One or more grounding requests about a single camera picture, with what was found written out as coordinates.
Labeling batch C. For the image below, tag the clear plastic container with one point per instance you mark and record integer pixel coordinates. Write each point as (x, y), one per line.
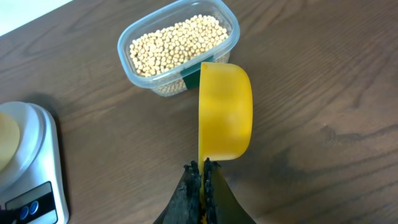
(170, 83)

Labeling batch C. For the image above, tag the green container label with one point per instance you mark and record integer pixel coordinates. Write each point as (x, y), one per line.
(191, 75)

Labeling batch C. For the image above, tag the white digital kitchen scale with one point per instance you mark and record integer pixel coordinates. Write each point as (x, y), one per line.
(32, 183)

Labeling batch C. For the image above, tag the yellow measuring scoop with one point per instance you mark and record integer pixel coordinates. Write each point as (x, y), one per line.
(225, 114)

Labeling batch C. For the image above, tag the pale yellow bowl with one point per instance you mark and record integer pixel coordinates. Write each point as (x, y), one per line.
(10, 136)

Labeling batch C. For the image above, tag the soybeans pile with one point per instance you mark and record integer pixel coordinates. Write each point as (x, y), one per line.
(158, 52)

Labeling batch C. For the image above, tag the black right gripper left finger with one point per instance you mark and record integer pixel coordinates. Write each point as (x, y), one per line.
(184, 207)

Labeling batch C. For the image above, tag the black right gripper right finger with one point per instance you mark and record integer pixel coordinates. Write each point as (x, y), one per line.
(221, 206)

